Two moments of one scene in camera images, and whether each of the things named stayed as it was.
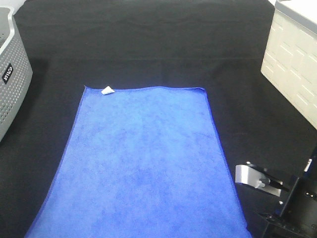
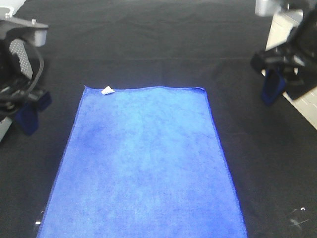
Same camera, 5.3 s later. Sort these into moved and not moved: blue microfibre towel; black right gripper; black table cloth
Moved: black right gripper
Not moved: blue microfibre towel; black table cloth
